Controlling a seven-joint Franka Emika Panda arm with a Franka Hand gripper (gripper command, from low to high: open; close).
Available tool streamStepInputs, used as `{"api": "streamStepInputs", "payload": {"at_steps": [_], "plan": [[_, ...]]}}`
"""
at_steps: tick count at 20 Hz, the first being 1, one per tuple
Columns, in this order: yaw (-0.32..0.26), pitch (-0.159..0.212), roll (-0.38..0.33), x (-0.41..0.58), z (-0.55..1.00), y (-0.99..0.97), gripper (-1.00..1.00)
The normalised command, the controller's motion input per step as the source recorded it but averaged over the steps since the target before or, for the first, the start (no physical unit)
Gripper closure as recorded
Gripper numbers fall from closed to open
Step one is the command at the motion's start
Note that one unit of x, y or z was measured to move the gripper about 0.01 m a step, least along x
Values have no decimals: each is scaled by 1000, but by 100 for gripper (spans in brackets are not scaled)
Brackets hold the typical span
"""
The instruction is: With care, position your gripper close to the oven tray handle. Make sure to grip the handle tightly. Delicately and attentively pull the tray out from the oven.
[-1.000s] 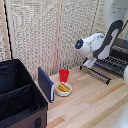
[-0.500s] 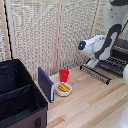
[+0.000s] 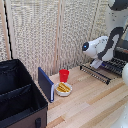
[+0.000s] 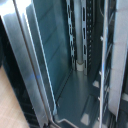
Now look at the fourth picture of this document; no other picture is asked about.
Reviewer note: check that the black silver toaster oven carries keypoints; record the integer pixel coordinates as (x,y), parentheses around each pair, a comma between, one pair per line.
(60,56)

